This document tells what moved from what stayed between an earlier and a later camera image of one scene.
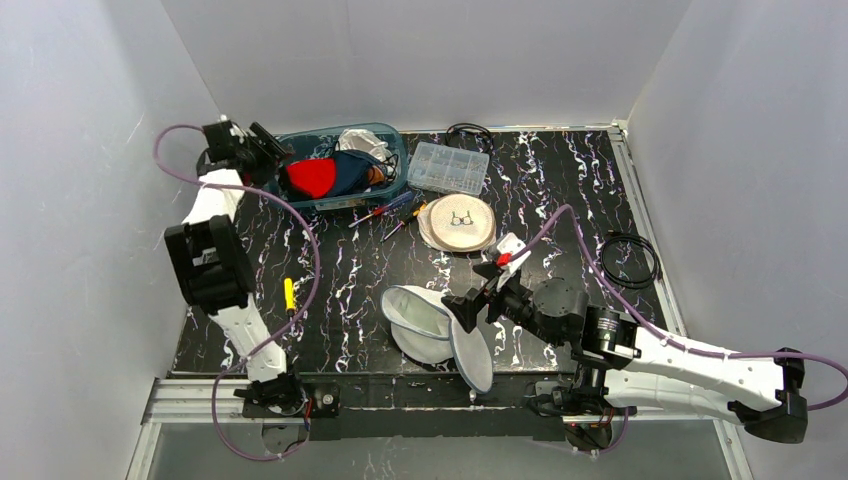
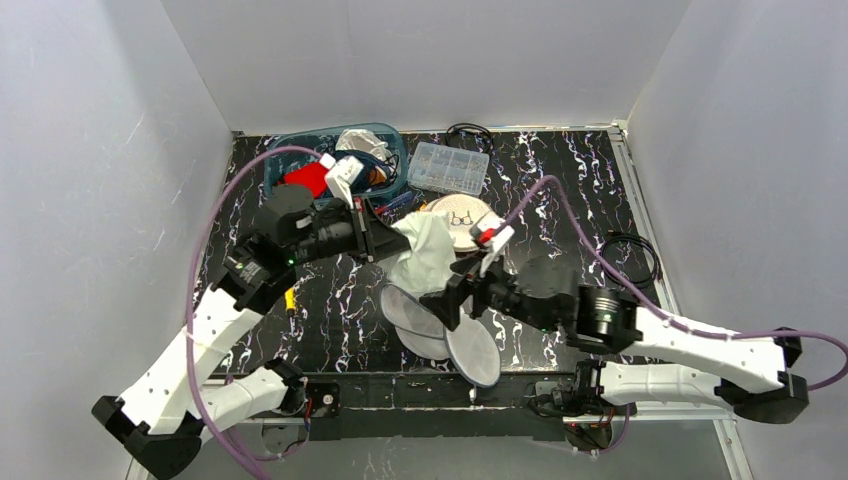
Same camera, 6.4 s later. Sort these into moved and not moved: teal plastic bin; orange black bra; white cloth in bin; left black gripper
Moved: left black gripper
Not moved: teal plastic bin; white cloth in bin; orange black bra
